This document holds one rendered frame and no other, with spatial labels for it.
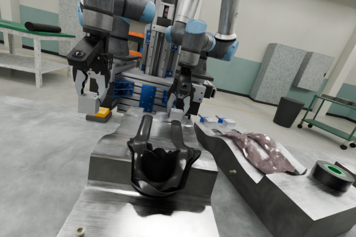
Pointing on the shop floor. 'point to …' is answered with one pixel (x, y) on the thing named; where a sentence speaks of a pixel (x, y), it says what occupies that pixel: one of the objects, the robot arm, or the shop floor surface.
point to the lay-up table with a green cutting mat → (44, 65)
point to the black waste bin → (287, 111)
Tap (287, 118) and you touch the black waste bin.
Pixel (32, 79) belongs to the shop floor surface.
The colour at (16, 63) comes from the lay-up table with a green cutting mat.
